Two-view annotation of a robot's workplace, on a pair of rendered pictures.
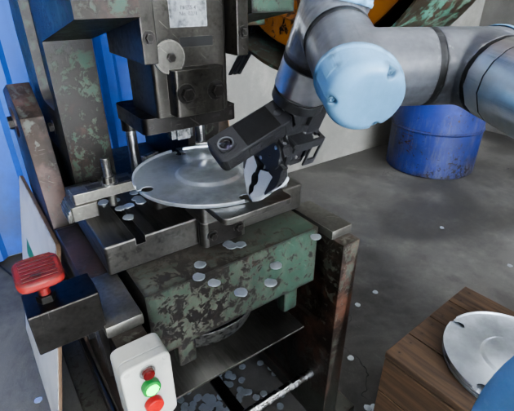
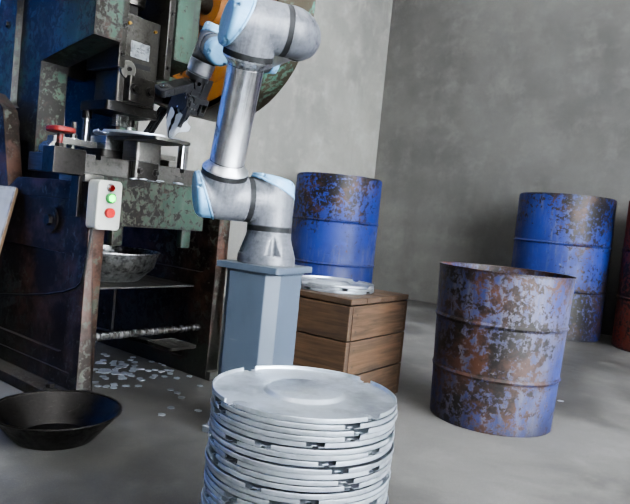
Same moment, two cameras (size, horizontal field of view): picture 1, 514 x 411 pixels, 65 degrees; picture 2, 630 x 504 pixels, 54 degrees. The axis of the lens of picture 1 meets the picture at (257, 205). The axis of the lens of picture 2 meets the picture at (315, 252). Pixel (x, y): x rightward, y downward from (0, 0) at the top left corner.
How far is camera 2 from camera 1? 149 cm
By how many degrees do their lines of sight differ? 30
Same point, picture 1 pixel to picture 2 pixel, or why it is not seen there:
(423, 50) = not seen: hidden behind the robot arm
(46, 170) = (12, 145)
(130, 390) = (100, 194)
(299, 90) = (198, 67)
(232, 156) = (166, 89)
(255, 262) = (165, 191)
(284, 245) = (184, 189)
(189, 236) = (124, 170)
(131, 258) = (90, 167)
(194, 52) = (140, 72)
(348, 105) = (214, 53)
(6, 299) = not seen: outside the picture
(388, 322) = not seen: hidden behind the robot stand
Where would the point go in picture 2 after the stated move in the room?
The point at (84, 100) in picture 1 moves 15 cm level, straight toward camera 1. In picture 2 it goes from (54, 101) to (69, 98)
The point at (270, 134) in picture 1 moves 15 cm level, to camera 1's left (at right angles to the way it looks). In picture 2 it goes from (184, 85) to (131, 77)
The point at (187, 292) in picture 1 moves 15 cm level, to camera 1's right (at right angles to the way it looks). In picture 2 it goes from (125, 186) to (176, 192)
